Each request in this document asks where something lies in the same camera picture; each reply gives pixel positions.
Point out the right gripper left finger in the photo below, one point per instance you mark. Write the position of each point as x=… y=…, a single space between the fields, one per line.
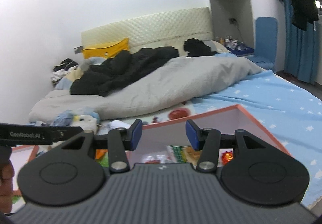
x=134 y=134

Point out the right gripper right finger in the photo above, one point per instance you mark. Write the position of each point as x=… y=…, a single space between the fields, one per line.
x=193 y=133

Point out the snacks inside box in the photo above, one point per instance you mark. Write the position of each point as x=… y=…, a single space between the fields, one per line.
x=170 y=154

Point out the person's hand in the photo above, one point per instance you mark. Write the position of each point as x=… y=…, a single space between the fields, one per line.
x=6 y=190

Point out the pink storage box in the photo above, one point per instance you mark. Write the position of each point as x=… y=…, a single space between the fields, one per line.
x=69 y=174

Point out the penguin plush toy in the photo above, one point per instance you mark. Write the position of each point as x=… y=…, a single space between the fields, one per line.
x=86 y=118

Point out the grey duvet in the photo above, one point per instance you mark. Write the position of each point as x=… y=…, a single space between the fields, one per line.
x=179 y=80

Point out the black clothing heap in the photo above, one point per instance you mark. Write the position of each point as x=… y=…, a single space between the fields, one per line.
x=121 y=71

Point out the yellow pillow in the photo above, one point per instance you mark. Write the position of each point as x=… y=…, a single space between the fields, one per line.
x=105 y=50

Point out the small black garment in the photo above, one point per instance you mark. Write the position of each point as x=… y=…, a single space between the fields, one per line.
x=197 y=48

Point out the bedside tray with bottles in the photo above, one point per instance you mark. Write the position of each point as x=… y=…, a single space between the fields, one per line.
x=234 y=46

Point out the light blue star bedsheet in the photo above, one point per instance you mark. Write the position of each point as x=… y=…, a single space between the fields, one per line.
x=290 y=113

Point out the blue chair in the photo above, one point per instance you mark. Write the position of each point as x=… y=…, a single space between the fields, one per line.
x=266 y=30

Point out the cream quilted headboard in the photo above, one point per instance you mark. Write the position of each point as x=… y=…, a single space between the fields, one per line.
x=171 y=28

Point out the blue curtain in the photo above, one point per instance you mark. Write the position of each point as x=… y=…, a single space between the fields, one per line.
x=302 y=48

